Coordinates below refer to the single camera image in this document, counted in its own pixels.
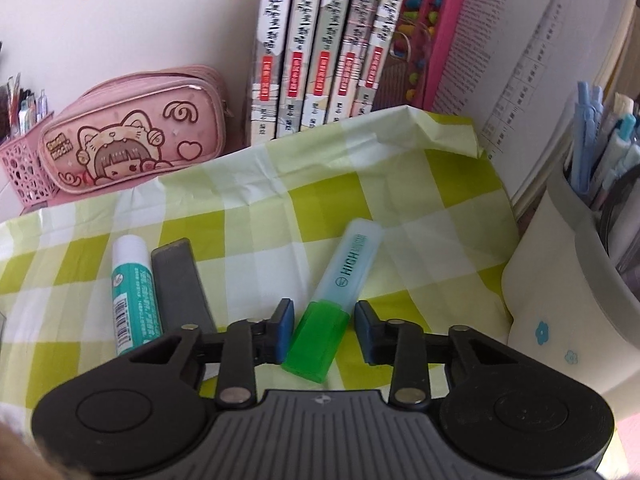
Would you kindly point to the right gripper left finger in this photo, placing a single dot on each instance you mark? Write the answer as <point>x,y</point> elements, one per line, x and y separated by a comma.
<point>248,344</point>

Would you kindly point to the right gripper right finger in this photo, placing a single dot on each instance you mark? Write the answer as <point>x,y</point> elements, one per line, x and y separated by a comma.
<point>401,345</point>

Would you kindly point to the green highlighter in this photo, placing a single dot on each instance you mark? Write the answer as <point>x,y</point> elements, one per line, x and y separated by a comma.
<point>321,329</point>

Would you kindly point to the dark grey eraser block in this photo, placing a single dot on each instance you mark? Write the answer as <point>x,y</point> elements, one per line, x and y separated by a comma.
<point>179,291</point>

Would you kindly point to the teal glue stick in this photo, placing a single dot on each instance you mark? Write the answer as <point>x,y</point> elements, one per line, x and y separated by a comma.
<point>135,311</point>

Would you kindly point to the green checkered tablecloth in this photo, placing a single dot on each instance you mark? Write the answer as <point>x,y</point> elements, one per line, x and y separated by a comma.
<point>263,224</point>

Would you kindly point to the white grey pen cup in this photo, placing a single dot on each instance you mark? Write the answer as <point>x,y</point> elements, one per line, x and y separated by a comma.
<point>571,309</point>

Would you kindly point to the pink cat pencil case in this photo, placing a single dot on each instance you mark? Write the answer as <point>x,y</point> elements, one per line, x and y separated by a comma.
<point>136,126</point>

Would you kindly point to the pink perforated pen holder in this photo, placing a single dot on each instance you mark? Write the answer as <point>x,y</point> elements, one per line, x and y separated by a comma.
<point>25,171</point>

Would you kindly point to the book three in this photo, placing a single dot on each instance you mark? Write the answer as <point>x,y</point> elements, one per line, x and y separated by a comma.
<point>327,41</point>

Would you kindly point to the open paper booklet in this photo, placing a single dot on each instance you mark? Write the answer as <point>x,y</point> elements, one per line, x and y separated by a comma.
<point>513,67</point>

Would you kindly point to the pink abacus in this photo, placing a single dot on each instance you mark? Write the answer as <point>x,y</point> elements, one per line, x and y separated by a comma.
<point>418,53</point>

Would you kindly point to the book one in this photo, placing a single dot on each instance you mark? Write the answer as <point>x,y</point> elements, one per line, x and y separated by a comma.
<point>272,25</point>

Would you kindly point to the book four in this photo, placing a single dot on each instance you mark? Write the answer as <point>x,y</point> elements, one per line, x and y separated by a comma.
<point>360,18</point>

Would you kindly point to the book five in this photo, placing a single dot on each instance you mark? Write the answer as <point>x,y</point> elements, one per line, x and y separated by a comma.
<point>383,28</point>

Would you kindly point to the book two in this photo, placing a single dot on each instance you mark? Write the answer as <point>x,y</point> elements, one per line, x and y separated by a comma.
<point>299,40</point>

